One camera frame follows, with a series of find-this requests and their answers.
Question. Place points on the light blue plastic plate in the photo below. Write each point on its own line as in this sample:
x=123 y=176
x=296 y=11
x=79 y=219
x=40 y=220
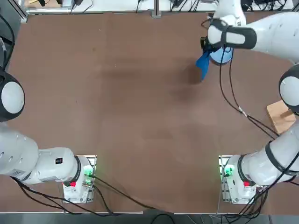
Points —
x=217 y=57

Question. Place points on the aluminium camera post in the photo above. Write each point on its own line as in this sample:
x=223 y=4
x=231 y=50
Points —
x=157 y=4

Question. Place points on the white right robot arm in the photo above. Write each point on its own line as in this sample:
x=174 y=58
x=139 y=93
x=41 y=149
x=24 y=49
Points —
x=275 y=32

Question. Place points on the table edge rail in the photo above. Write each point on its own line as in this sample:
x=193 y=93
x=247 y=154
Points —
x=93 y=9

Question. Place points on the grey metal bracket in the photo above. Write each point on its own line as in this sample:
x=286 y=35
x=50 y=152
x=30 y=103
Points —
x=156 y=15

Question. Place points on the aluminium frame profile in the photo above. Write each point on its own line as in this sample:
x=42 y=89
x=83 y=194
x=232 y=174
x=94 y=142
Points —
x=24 y=14

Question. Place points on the wooden cup rack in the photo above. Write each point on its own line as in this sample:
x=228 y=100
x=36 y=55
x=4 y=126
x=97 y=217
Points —
x=278 y=121

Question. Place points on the blue cloth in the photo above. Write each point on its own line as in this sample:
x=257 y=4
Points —
x=202 y=64

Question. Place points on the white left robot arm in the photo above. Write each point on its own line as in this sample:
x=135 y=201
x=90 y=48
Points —
x=51 y=163

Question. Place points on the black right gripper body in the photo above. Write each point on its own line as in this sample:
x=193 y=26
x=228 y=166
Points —
x=204 y=43

